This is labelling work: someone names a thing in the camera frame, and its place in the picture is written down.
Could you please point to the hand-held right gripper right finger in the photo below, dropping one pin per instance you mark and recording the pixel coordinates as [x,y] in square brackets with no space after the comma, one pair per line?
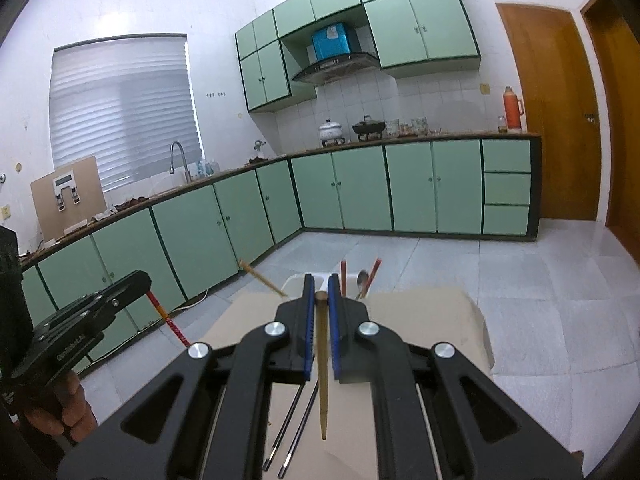
[334,320]

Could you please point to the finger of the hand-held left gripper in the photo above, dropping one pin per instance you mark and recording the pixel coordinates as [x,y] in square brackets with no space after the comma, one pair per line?
[127,290]

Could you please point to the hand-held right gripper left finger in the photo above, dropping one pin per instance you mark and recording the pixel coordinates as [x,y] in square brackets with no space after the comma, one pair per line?
[310,320]

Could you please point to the white two-compartment utensil holder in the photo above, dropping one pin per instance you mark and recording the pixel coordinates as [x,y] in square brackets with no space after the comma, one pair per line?
[294,284]

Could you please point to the red-ended wooden chopstick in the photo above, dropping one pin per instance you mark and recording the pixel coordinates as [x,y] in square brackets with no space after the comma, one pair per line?
[372,272]
[170,320]
[344,272]

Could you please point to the white plastic fork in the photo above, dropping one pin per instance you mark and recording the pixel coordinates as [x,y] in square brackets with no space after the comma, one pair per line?
[363,278]

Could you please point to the plain wooden chopstick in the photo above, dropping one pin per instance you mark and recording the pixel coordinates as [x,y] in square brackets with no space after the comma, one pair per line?
[323,400]
[262,280]

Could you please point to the black chopstick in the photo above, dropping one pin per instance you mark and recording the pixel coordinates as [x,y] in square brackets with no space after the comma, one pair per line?
[282,430]
[300,430]

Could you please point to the person's left hand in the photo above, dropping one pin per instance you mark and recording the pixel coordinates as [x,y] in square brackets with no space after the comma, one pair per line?
[75,410]

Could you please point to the dark red cloth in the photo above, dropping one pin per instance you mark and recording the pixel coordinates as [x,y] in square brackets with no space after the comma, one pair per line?
[131,204]

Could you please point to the beige table mat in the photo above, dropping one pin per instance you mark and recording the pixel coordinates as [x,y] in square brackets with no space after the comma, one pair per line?
[425,320]

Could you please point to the steel kitchen faucet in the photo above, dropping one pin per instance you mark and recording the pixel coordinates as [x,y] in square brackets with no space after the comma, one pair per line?
[187,175]

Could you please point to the green base cabinets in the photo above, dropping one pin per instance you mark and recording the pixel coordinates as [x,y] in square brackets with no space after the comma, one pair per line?
[360,185]

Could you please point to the plastic bottle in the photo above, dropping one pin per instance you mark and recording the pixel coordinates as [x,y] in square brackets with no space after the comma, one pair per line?
[215,168]
[201,169]

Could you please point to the steel kettle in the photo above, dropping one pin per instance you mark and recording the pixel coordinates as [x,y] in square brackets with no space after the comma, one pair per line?
[260,152]

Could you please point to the white window blind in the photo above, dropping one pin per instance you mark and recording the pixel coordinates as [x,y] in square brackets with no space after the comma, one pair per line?
[120,110]

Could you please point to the white lidded pot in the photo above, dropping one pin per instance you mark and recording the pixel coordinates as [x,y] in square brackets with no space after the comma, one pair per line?
[331,131]

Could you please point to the black wok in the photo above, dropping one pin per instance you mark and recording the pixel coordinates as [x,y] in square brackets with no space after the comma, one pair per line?
[369,127]

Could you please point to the patterned glass jar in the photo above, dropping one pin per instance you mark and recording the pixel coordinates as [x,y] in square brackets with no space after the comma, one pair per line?
[419,126]

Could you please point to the black range hood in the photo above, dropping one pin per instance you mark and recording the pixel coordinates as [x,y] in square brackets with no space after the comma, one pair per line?
[335,67]

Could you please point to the small glass jar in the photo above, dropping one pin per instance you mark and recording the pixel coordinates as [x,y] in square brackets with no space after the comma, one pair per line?
[502,125]

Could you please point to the red thermos flask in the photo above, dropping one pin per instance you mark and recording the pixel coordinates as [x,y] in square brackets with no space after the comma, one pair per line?
[511,110]

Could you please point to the blue box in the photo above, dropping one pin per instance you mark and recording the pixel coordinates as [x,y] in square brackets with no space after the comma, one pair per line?
[332,40]

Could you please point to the wooden door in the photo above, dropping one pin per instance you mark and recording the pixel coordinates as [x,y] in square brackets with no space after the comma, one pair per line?
[550,110]
[620,110]

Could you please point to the green wall cabinets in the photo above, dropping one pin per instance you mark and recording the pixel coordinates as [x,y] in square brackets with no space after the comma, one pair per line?
[425,25]

